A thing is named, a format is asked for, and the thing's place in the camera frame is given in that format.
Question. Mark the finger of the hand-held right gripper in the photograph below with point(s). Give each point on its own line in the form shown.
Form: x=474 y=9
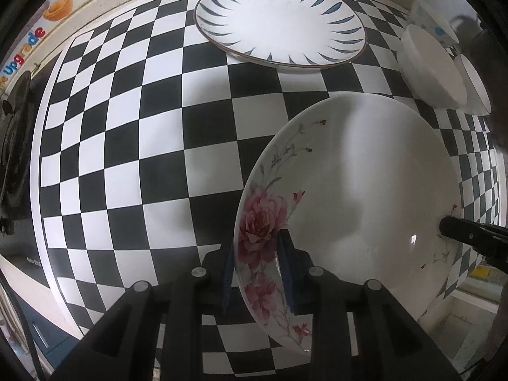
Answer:
x=468 y=232

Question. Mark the blue cabinet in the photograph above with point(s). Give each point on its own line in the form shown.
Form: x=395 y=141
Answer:
x=35 y=317

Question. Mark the plain white bowl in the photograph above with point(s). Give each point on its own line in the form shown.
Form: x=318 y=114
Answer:
x=430 y=67
x=474 y=87

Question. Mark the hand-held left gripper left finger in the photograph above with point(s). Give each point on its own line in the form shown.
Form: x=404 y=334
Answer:
x=227 y=281

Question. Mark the white plate with blue leaves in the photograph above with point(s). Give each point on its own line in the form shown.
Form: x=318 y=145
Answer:
x=278 y=20

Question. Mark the white plate with pink flowers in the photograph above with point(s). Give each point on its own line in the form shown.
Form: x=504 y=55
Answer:
x=357 y=206

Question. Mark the wall poster with orange fruits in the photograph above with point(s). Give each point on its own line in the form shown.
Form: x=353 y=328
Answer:
x=27 y=35

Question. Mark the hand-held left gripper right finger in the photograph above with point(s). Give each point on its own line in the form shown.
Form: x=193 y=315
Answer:
x=286 y=270

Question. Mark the black and white checkered mat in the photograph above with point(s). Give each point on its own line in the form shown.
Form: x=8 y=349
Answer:
x=139 y=158

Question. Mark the black gas stove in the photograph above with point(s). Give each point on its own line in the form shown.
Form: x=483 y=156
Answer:
x=16 y=147

